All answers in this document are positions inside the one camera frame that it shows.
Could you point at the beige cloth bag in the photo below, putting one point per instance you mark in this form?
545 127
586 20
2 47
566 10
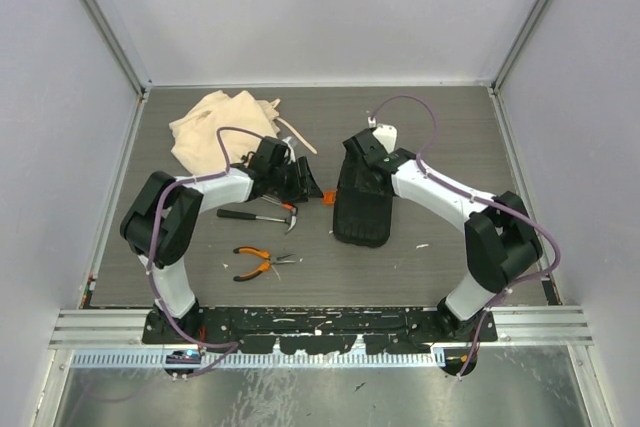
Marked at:
221 129

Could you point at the black plastic tool case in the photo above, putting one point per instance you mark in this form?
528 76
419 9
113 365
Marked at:
362 213

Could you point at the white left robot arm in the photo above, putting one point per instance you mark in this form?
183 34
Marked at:
160 223

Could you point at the black handle claw hammer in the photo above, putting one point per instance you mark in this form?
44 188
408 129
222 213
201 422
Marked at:
290 221

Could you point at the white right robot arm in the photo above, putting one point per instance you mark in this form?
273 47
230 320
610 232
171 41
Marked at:
500 243

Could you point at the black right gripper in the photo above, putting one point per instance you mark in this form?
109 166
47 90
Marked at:
348 174

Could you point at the orange black needle-nose pliers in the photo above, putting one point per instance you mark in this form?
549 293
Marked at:
264 262

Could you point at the aluminium front rail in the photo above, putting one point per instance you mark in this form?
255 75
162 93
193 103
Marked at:
511 326

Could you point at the thin orange tip screwdriver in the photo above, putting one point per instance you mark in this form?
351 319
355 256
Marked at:
290 207

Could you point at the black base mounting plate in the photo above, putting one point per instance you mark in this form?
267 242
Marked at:
261 330

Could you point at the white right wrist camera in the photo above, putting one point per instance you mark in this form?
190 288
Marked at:
385 134

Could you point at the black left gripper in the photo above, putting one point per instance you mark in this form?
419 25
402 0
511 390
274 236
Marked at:
303 187

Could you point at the perforated cable tray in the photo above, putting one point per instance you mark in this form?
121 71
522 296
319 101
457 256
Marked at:
185 359

